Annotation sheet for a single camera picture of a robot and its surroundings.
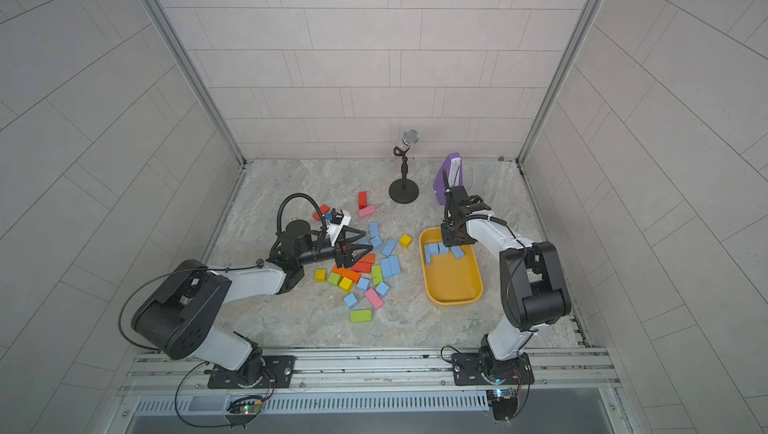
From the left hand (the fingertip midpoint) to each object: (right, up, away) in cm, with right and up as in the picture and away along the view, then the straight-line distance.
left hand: (370, 243), depth 81 cm
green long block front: (-3, -19, -1) cm, 20 cm away
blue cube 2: (-2, -13, +4) cm, 13 cm away
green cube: (-11, -11, +4) cm, 16 cm away
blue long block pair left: (+4, -9, +8) cm, 13 cm away
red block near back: (-5, +10, +23) cm, 26 cm away
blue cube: (+1, -2, +11) cm, 11 cm away
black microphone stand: (+9, +14, +25) cm, 30 cm away
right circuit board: (+32, -34, -13) cm, 49 cm away
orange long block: (-7, -10, +5) cm, 13 cm away
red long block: (-3, -8, +6) cm, 10 cm away
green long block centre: (+1, -10, +6) cm, 12 cm away
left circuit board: (-26, -33, -15) cm, 44 cm away
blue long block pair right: (+6, -8, +8) cm, 13 cm away
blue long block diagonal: (+5, -3, +12) cm, 13 cm away
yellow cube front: (-7, -12, +2) cm, 14 cm away
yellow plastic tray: (+22, -12, +4) cm, 26 cm away
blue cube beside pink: (+3, -13, +2) cm, 14 cm away
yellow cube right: (+10, -2, +13) cm, 16 cm away
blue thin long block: (+16, -5, +8) cm, 19 cm away
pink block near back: (-2, +7, +21) cm, 22 cm away
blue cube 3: (-6, -16, 0) cm, 17 cm away
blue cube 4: (+26, -5, +9) cm, 28 cm away
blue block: (+18, -4, +9) cm, 21 cm away
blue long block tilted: (-1, +1, +16) cm, 16 cm away
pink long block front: (+1, -16, +2) cm, 16 cm away
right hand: (+25, 0, +13) cm, 28 cm away
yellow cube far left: (-15, -10, +4) cm, 18 cm away
